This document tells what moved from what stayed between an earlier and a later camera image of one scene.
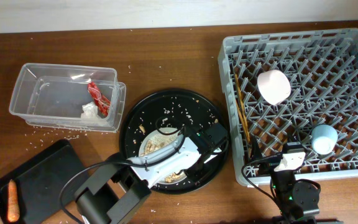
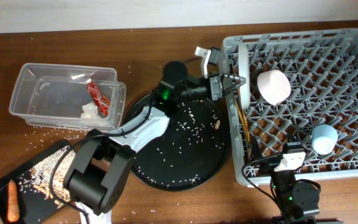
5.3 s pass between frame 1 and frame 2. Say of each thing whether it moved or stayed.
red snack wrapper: stayed
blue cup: stayed
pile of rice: moved
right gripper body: stayed
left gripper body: moved
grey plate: moved
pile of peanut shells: moved
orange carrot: stayed
